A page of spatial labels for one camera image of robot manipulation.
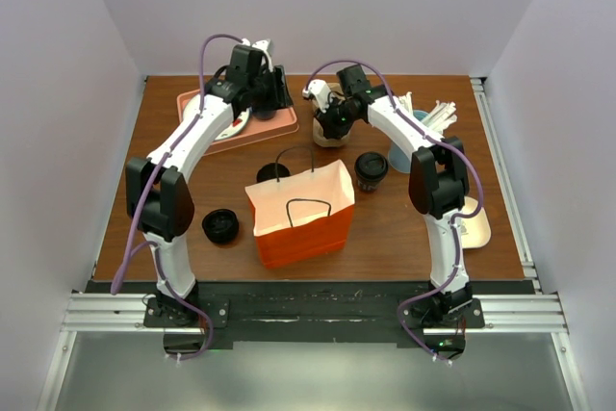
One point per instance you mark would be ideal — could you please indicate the pink plastic tray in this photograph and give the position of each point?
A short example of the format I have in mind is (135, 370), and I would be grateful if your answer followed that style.
(284, 123)

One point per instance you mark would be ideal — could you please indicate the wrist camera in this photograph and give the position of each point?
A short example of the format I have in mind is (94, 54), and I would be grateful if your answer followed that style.
(265, 45)
(318, 92)

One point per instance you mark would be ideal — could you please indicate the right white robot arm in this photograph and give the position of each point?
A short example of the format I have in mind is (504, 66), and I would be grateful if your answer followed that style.
(438, 179)

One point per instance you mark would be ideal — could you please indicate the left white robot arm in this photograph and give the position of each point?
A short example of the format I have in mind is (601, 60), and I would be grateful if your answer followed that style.
(158, 198)

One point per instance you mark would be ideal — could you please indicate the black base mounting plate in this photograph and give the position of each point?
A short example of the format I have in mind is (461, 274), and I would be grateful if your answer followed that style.
(383, 312)

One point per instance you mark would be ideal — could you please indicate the aluminium frame rail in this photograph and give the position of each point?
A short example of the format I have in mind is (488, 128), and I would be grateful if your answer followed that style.
(509, 199)

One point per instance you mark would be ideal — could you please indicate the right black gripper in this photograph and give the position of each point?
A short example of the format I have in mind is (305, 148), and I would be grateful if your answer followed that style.
(325, 119)

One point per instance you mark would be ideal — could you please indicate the cardboard cup carrier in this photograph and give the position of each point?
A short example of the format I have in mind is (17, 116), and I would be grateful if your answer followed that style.
(317, 131)

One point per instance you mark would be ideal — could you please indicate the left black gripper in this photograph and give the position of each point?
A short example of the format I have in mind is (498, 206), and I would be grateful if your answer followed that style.
(279, 90)

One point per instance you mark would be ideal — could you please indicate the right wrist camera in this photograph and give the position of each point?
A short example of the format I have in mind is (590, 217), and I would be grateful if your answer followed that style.
(318, 92)

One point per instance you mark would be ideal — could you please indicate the orange paper bag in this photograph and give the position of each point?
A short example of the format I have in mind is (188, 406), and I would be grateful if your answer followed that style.
(303, 215)

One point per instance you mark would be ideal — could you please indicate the black cup lid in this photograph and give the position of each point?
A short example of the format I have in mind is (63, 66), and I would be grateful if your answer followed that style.
(371, 166)
(221, 226)

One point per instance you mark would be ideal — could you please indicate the white panda dish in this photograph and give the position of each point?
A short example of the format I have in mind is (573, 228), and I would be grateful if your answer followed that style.
(475, 232)

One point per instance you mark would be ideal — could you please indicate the white wrapped straws bundle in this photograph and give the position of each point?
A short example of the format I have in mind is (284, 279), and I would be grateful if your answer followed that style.
(440, 118)

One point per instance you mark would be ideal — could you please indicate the white plate with strawberry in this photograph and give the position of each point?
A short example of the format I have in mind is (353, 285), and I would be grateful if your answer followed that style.
(236, 127)

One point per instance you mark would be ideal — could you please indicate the dark blue ceramic cup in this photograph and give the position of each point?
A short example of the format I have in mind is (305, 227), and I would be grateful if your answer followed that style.
(264, 115)

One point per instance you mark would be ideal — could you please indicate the light blue straw holder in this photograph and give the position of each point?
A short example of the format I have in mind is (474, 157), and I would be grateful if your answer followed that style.
(396, 157)

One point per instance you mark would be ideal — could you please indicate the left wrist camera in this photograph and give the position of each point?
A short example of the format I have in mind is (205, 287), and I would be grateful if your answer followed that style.
(265, 45)

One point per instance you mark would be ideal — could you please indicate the dark coffee cup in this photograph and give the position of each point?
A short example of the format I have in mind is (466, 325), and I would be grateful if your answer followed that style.
(271, 171)
(368, 184)

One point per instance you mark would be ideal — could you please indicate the black cup lid on table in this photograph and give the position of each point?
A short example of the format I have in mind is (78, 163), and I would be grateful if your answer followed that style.
(221, 226)

